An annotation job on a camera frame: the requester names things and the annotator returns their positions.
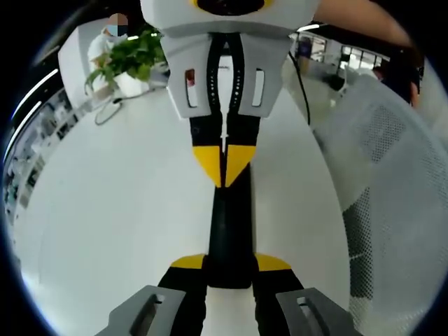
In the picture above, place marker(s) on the white mesh chair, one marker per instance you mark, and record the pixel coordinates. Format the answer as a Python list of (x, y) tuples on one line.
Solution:
[(392, 210)]

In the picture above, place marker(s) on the green leafy plant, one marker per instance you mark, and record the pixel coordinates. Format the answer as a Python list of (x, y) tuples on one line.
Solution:
[(136, 56)]

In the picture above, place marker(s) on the black remote control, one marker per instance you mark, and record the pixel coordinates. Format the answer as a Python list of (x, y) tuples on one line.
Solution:
[(231, 227)]

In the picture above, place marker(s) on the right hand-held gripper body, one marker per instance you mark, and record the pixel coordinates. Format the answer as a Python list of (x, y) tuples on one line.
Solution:
[(168, 17)]

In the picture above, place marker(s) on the white plant pot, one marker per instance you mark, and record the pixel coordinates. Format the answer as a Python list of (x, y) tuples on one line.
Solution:
[(131, 84)]

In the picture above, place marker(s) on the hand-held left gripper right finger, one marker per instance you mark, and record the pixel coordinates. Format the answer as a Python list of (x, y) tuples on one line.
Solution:
[(280, 301)]

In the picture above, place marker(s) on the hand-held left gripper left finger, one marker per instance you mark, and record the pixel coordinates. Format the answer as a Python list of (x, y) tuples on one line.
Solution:
[(175, 301)]

